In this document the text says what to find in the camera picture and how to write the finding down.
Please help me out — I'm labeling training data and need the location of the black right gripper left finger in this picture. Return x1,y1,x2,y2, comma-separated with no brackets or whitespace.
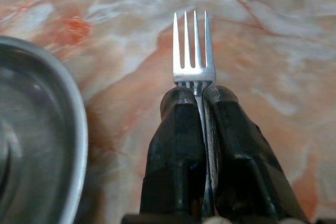
139,86,208,217

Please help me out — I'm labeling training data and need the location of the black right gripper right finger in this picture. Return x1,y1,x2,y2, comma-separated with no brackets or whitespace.
202,85,310,222

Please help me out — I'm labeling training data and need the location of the silver metal fork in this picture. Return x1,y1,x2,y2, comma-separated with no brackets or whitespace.
172,10,217,221

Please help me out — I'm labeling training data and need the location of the round steel plate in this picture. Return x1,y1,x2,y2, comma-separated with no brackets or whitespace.
0,36,89,224

